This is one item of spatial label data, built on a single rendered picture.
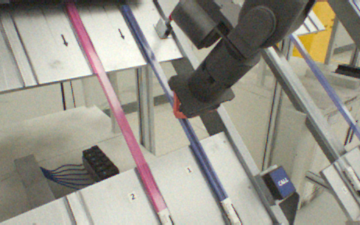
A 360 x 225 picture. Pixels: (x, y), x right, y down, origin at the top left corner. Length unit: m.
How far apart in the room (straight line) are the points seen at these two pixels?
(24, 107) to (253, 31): 2.10
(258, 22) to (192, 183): 0.29
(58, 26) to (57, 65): 0.08
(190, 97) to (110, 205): 0.20
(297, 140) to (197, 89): 0.43
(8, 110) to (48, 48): 1.79
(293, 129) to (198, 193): 0.38
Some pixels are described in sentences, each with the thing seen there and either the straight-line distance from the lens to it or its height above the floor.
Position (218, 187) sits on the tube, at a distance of 0.50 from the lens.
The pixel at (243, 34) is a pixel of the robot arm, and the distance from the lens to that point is 0.33.
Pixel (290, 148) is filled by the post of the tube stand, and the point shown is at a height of 0.71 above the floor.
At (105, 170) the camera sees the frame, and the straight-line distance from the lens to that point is 0.77.
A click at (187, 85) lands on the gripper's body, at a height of 0.97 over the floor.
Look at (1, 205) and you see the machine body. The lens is 0.85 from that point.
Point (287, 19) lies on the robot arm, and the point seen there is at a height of 1.08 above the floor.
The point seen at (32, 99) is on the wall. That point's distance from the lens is 2.31.
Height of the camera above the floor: 1.12
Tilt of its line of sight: 26 degrees down
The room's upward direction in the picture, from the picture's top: straight up
